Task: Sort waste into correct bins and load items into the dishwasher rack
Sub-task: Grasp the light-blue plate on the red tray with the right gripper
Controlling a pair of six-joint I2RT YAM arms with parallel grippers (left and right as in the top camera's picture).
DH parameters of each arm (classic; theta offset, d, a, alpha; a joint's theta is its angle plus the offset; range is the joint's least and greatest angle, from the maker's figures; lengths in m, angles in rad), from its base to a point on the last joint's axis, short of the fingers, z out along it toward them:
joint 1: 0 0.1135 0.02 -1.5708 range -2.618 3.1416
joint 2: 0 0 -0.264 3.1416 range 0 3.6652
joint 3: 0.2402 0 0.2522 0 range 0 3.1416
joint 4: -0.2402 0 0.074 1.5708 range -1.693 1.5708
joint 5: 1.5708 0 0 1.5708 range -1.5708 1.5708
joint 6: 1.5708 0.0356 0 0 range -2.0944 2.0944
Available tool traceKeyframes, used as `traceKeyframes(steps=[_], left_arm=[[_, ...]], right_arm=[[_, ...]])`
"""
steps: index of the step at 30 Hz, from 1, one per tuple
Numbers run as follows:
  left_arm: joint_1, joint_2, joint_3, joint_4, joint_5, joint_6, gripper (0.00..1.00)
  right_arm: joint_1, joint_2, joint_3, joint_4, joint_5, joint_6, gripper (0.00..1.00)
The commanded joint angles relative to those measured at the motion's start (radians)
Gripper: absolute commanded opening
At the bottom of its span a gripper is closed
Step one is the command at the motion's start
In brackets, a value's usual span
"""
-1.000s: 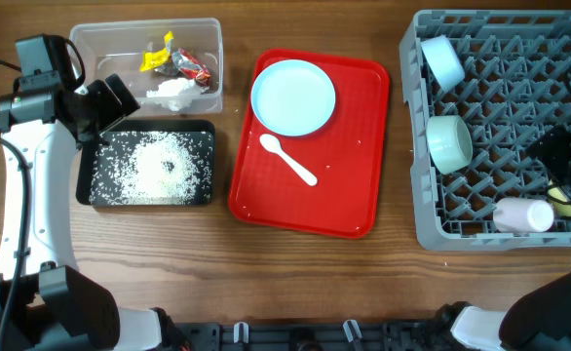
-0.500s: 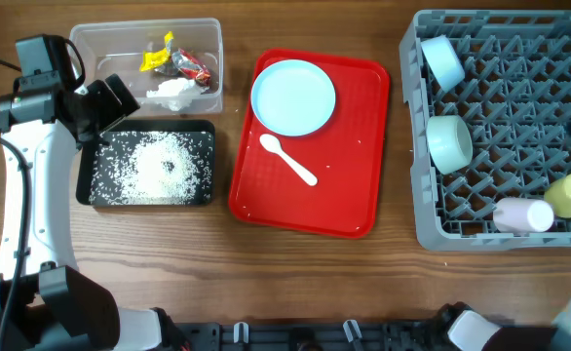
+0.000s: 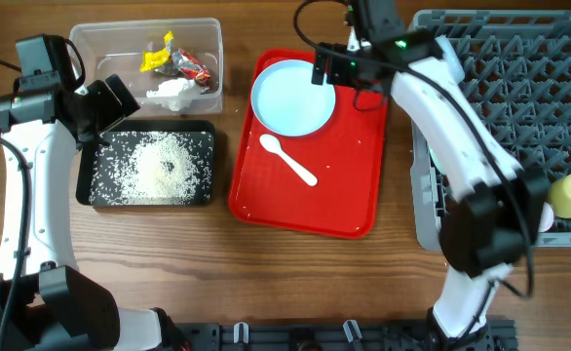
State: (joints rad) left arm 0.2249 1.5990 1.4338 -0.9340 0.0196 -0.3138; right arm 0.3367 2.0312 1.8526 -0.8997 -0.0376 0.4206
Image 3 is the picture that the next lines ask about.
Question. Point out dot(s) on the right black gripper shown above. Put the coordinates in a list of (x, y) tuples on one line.
[(336, 75)]

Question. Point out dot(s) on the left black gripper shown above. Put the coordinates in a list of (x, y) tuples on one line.
[(115, 98)]

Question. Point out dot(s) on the yellow foil wrapper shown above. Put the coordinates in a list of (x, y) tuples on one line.
[(152, 60)]

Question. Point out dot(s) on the large light blue plate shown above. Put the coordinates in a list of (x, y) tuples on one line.
[(287, 103)]

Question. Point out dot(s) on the white rice grains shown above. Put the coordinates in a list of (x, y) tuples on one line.
[(159, 168)]

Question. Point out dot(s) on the red silver foil wrapper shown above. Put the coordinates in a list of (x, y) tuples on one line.
[(181, 63)]

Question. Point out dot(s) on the white plastic spoon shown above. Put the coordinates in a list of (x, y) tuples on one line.
[(272, 145)]

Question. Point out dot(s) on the light blue bowl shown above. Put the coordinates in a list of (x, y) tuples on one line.
[(450, 57)]

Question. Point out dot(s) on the white plastic cup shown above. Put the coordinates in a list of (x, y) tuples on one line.
[(547, 218)]

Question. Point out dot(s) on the green bowl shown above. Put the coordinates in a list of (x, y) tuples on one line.
[(436, 162)]

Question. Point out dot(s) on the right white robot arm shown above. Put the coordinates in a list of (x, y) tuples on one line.
[(498, 204)]

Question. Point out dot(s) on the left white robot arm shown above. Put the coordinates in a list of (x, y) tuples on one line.
[(46, 303)]

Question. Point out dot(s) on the black waste tray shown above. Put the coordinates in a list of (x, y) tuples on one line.
[(149, 163)]

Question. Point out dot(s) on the clear plastic waste bin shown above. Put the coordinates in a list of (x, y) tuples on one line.
[(117, 47)]

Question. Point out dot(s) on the grey dishwasher rack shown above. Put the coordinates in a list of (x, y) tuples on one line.
[(517, 68)]

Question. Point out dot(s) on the crumpled white tissue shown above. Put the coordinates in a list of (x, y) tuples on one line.
[(176, 94)]

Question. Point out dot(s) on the red serving tray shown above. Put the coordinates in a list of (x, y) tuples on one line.
[(345, 155)]

